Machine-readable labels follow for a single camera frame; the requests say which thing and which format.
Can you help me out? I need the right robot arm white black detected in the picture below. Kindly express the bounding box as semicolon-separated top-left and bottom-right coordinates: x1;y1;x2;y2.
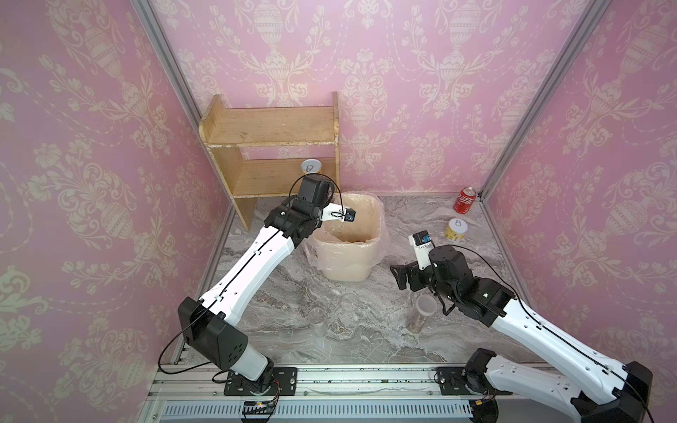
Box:
390;233;654;422

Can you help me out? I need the yellow white can on table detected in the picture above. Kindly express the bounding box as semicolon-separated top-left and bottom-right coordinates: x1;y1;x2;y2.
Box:
445;218;469;241

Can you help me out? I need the small circuit board with wires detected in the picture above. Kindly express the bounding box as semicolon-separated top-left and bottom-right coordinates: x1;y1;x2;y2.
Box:
241;400;279;423

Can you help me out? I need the aluminium mounting rail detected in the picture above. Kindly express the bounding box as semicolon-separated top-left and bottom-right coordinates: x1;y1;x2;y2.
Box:
138;364;573;422

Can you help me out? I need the wooden two-tier shelf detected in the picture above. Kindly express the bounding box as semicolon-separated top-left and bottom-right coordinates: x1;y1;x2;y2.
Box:
199;92;341;230

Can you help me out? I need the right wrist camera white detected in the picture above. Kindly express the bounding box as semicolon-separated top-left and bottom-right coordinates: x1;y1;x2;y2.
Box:
409;230;435;271

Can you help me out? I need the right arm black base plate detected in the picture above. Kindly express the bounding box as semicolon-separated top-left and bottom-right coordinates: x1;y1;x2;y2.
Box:
433;366;512;398

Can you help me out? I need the yellow white can on shelf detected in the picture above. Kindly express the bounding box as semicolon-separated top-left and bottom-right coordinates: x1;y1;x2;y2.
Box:
301;159;323;174

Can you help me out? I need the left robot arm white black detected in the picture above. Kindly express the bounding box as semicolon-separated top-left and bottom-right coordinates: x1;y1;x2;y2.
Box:
178;174;354;390

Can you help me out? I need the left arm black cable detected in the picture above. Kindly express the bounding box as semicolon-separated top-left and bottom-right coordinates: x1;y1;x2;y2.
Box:
157;173;346;375

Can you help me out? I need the red cola can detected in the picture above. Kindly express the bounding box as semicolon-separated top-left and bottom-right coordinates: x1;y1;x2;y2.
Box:
453;187;478;215

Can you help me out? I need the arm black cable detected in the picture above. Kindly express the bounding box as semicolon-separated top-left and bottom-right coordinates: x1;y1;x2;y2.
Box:
454;244;657;423
157;173;346;375

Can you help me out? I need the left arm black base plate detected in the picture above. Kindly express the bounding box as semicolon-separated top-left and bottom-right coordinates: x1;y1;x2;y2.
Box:
224;367;298;397

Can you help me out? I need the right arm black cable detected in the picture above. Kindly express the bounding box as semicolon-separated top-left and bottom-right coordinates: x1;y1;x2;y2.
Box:
454;244;657;423

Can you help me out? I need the cream trash bin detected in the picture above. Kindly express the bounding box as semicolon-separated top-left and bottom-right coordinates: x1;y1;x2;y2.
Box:
311;192;386;283

